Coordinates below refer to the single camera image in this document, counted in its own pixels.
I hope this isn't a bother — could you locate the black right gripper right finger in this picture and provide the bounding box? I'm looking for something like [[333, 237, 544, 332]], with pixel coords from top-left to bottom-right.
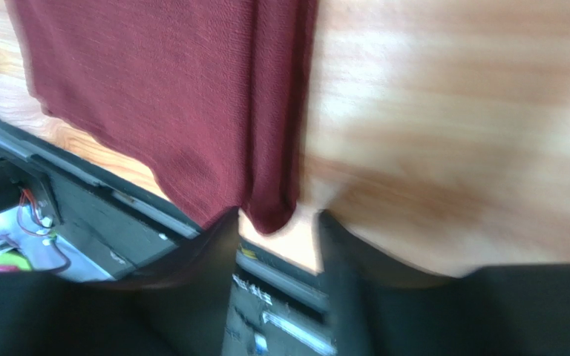
[[317, 211, 570, 355]]

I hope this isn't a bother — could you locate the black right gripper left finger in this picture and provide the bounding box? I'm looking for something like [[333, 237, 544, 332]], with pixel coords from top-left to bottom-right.
[[0, 208, 240, 355]]

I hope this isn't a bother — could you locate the dark red cloth napkin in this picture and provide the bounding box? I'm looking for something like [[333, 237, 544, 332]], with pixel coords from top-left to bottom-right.
[[7, 0, 318, 234]]

